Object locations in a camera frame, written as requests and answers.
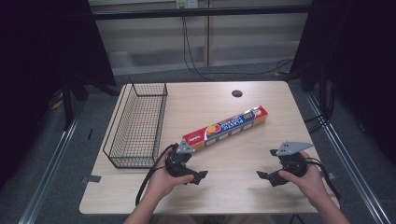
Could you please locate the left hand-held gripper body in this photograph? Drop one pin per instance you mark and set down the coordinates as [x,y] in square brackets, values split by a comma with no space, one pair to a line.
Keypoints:
[176,163]

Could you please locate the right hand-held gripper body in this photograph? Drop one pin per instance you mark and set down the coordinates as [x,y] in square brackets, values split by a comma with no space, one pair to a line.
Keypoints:
[292,163]

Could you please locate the red blue plastic wrap box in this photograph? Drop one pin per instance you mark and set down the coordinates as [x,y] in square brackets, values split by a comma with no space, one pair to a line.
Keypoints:
[229,127]

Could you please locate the person's left hand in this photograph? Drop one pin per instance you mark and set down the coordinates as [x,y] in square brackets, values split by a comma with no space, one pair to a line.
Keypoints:
[162,183]

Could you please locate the person's right hand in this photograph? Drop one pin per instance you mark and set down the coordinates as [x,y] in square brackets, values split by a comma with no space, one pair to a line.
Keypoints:
[309,183]

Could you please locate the grey tape piece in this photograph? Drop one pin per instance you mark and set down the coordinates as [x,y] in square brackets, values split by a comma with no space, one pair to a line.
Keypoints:
[331,176]
[91,179]

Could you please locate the black curtain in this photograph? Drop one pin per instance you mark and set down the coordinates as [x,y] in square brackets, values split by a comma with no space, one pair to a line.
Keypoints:
[358,56]
[43,46]

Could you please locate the black horizontal bar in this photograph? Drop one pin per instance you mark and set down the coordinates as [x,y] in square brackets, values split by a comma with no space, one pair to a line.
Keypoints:
[199,13]

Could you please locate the metal floor rail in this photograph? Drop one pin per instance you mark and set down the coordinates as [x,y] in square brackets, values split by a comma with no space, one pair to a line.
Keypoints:
[348,168]
[51,168]

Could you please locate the white wall outlet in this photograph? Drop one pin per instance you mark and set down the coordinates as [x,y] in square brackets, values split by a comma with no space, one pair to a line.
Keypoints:
[186,3]

